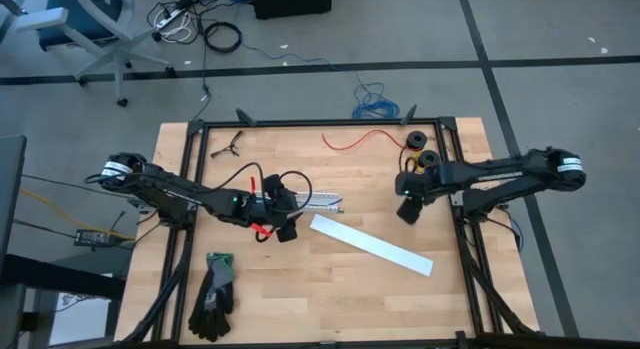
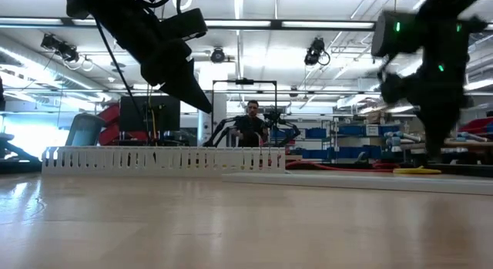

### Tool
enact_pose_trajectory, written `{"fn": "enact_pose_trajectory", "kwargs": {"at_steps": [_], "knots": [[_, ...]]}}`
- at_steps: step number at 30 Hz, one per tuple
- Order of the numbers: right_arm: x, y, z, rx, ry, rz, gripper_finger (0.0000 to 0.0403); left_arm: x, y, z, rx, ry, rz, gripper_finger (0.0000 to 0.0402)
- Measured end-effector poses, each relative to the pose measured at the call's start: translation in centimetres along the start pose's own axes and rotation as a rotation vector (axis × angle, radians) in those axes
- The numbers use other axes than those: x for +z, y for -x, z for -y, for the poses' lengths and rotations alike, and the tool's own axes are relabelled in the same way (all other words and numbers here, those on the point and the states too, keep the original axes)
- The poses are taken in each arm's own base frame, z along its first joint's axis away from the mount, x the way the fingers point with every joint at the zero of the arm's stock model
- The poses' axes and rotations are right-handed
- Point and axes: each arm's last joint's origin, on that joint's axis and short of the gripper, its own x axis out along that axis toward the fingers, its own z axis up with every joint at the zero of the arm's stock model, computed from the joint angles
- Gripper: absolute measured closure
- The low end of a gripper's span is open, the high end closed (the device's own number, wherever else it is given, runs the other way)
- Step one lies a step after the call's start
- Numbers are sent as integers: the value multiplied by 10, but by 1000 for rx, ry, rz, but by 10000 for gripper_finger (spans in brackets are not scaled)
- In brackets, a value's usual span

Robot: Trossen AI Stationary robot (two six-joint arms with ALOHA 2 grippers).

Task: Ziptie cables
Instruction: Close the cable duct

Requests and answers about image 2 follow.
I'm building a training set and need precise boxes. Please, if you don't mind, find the long silver aluminium rail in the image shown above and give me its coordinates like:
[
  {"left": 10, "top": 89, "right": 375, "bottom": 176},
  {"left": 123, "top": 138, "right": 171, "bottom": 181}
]
[{"left": 220, "top": 171, "right": 493, "bottom": 197}]

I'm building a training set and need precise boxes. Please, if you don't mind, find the black monitor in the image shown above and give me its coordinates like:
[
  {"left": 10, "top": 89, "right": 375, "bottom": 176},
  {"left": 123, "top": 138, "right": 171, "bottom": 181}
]
[{"left": 119, "top": 96, "right": 182, "bottom": 143}]

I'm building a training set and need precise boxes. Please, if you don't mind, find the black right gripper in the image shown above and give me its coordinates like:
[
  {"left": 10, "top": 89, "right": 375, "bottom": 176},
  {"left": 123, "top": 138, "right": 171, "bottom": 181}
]
[{"left": 371, "top": 10, "right": 488, "bottom": 160}]

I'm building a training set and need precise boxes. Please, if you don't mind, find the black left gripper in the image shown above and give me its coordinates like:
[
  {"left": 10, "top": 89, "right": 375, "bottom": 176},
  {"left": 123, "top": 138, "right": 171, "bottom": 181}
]
[{"left": 130, "top": 7, "right": 214, "bottom": 115}]

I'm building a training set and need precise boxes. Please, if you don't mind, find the black overhead camera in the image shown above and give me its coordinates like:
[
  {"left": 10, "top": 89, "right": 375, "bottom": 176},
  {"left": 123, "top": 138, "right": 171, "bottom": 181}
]
[
  {"left": 304, "top": 36, "right": 332, "bottom": 67},
  {"left": 39, "top": 32, "right": 80, "bottom": 64},
  {"left": 210, "top": 46, "right": 226, "bottom": 65}
]

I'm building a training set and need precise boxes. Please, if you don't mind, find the person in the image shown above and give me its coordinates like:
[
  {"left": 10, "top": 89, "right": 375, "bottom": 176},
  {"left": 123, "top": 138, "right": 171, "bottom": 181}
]
[{"left": 230, "top": 99, "right": 271, "bottom": 149}]

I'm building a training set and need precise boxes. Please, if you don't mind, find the blue storage bin shelf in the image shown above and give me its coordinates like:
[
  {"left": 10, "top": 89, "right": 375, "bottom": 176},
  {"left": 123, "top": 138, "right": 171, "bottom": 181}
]
[{"left": 287, "top": 117, "right": 406, "bottom": 163}]

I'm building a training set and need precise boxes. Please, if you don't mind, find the yellow wire spool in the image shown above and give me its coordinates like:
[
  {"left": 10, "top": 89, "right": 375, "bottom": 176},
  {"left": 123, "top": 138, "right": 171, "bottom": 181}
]
[{"left": 392, "top": 165, "right": 443, "bottom": 176}]

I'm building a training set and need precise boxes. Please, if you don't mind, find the loose red wire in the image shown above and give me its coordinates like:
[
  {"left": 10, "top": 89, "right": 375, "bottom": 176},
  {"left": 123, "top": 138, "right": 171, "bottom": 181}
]
[{"left": 284, "top": 160, "right": 398, "bottom": 174}]

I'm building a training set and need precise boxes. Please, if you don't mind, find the white slotted cable duct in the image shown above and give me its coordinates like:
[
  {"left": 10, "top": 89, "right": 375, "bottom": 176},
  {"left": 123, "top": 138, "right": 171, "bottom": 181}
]
[{"left": 41, "top": 145, "right": 287, "bottom": 178}]

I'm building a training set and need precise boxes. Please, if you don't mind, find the grey mesh office chair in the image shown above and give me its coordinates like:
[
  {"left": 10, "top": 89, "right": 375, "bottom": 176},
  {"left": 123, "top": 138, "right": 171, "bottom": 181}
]
[{"left": 64, "top": 113, "right": 106, "bottom": 148}]

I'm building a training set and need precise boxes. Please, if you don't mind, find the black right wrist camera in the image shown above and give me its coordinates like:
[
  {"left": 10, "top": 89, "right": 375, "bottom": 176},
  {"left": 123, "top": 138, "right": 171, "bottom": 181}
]
[{"left": 378, "top": 69, "right": 411, "bottom": 105}]

